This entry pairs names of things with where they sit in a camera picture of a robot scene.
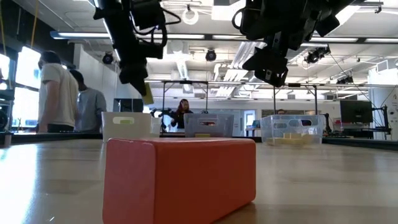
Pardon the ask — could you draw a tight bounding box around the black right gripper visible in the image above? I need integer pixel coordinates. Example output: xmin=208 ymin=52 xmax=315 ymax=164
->
xmin=232 ymin=0 xmax=341 ymax=88

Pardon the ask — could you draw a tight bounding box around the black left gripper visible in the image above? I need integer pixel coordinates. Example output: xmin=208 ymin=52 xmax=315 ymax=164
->
xmin=105 ymin=17 xmax=164 ymax=96

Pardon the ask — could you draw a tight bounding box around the green rectangular block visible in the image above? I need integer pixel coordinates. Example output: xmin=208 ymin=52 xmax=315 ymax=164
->
xmin=142 ymin=82 xmax=155 ymax=106

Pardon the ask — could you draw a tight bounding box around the red-orange rectangular block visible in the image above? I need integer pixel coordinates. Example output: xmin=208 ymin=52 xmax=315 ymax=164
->
xmin=102 ymin=138 xmax=257 ymax=224

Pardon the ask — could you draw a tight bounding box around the long ceiling light strip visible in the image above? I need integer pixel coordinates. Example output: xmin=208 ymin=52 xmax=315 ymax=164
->
xmin=147 ymin=78 xmax=398 ymax=89

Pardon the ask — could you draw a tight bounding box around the white plastic bin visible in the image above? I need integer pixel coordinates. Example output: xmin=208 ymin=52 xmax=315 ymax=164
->
xmin=101 ymin=111 xmax=162 ymax=143

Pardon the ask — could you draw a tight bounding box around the clear plastic bin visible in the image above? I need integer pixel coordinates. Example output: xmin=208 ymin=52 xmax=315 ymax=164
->
xmin=259 ymin=114 xmax=324 ymax=146

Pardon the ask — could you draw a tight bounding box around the white ceiling box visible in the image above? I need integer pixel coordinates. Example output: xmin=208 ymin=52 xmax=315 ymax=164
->
xmin=211 ymin=0 xmax=246 ymax=22

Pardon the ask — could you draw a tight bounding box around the black ceiling fixture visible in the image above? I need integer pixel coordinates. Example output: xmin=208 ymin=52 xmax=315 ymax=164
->
xmin=336 ymin=75 xmax=354 ymax=85

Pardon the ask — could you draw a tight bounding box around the grey plastic bin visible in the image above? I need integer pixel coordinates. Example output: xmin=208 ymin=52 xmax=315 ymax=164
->
xmin=183 ymin=113 xmax=234 ymax=139

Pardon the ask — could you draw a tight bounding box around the black monitor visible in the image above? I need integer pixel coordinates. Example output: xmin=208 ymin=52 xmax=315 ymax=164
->
xmin=339 ymin=99 xmax=374 ymax=124

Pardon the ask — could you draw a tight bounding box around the large window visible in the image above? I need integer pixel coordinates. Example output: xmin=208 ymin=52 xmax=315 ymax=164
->
xmin=0 ymin=46 xmax=73 ymax=131

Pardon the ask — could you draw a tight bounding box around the black equipment stand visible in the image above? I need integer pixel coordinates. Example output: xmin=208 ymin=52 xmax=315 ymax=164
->
xmin=371 ymin=105 xmax=392 ymax=139

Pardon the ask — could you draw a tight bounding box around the black rig frame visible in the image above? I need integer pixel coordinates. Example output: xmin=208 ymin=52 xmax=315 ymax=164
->
xmin=161 ymin=80 xmax=209 ymax=133
xmin=272 ymin=82 xmax=318 ymax=116

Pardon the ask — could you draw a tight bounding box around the black ceiling camera cluster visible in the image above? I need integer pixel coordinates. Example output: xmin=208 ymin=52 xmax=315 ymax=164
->
xmin=303 ymin=45 xmax=331 ymax=65

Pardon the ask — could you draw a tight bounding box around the white hanging air duct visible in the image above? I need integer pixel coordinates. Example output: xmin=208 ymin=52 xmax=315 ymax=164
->
xmin=167 ymin=42 xmax=195 ymax=80

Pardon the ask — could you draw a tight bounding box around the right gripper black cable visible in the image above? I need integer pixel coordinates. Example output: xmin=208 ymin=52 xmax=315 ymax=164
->
xmin=231 ymin=7 xmax=247 ymax=35

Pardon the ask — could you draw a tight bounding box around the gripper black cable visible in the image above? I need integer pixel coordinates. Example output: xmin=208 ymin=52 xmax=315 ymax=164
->
xmin=130 ymin=7 xmax=183 ymax=49
xmin=231 ymin=7 xmax=247 ymax=35

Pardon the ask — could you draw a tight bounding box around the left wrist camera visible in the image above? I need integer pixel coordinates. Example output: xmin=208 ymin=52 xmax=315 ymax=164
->
xmin=130 ymin=0 xmax=165 ymax=30

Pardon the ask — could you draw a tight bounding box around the black ceiling light rail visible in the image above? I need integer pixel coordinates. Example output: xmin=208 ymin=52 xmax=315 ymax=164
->
xmin=49 ymin=30 xmax=398 ymax=44

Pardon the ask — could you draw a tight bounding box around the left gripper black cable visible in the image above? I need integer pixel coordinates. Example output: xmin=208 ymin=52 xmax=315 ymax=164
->
xmin=130 ymin=7 xmax=183 ymax=49

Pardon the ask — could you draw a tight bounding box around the white cable coil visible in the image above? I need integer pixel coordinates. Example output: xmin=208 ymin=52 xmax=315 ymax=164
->
xmin=182 ymin=4 xmax=200 ymax=26

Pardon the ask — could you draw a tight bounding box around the black aluminium table frame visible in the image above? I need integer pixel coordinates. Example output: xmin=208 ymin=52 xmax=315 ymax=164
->
xmin=0 ymin=132 xmax=398 ymax=151

